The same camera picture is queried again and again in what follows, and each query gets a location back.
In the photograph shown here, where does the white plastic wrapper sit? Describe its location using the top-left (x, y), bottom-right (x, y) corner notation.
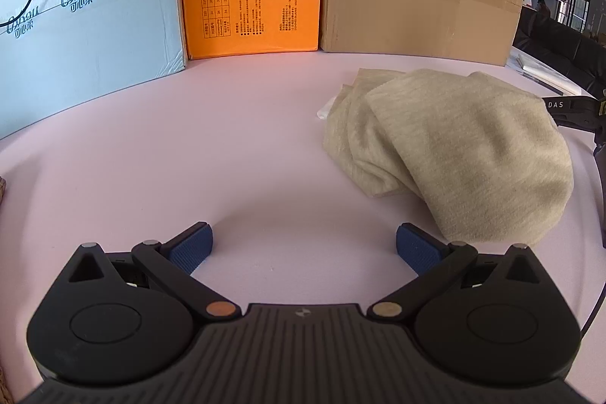
top-left (316, 87), bottom-right (342, 121)

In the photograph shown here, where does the beige knit garment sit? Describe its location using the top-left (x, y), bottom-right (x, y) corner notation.
top-left (322, 68), bottom-right (575, 246)

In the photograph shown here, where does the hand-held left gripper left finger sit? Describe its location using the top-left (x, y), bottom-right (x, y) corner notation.
top-left (69, 221), bottom-right (240, 322)

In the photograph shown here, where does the dark framed glass door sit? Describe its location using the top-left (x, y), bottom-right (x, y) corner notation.
top-left (561, 0), bottom-right (594, 32)

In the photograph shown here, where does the black sofa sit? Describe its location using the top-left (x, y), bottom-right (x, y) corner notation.
top-left (514, 9), bottom-right (606, 98)

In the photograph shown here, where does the light blue cardboard box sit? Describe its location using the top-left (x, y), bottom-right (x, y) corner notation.
top-left (0, 0), bottom-right (187, 140)

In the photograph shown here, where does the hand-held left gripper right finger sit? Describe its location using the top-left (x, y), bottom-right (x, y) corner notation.
top-left (367, 223), bottom-right (543, 322)

